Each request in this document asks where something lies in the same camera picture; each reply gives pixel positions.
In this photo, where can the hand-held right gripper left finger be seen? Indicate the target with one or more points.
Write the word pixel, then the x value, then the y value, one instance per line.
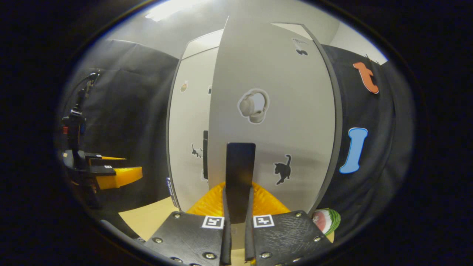
pixel 226 236

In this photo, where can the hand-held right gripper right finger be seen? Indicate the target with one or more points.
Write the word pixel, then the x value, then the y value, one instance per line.
pixel 249 240

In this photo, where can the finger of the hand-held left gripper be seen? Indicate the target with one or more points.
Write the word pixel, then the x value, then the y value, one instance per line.
pixel 99 162
pixel 118 177

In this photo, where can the grey shoe cabinet door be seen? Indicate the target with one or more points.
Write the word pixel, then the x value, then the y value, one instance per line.
pixel 295 122
pixel 188 129

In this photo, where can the grey double-door shoe cabinet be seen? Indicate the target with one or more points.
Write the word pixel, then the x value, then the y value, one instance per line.
pixel 338 118

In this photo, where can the grey cabinet top flap panel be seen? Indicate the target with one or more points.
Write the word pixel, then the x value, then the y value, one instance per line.
pixel 203 42

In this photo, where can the black backdrop cloth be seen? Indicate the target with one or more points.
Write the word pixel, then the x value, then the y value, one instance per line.
pixel 384 147
pixel 129 111

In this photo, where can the watermelon slice decoration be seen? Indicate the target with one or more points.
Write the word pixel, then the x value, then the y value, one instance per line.
pixel 327 221

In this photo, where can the ceiling light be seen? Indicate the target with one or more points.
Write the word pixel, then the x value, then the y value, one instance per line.
pixel 173 9

